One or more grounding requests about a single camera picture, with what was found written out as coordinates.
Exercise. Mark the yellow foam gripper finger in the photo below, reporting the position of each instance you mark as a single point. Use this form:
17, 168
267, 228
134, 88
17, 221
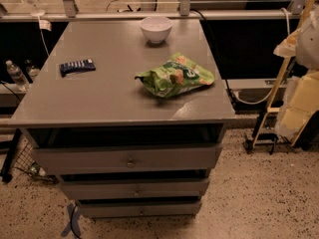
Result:
300, 102
287, 48

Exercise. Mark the green rice chip bag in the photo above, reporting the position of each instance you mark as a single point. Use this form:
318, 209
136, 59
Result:
179, 74

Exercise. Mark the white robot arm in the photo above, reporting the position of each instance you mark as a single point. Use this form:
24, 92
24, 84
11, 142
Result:
307, 47

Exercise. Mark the blue rxbar blueberry bar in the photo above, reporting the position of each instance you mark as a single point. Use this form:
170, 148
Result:
82, 66

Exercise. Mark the white ceramic bowl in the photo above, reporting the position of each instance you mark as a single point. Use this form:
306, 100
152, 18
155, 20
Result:
156, 29

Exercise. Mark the grey drawer cabinet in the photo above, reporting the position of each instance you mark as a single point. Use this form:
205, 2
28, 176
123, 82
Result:
109, 108

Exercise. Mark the top grey drawer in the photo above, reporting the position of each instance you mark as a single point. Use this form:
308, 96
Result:
89, 160

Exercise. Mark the grey drawer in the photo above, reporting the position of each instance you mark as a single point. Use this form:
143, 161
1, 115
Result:
126, 189
161, 208
89, 160

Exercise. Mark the middle grey drawer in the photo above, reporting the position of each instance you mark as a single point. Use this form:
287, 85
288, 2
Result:
126, 189

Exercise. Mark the bottom grey drawer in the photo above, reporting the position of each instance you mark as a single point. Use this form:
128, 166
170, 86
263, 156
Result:
161, 208

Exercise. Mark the small dark-capped bottle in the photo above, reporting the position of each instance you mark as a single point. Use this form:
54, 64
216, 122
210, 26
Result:
32, 70

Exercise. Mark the clear plastic water bottle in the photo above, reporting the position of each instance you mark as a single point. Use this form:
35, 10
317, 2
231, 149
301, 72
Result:
17, 76

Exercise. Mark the wire mesh basket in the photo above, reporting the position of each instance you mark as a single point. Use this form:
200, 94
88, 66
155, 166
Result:
25, 163

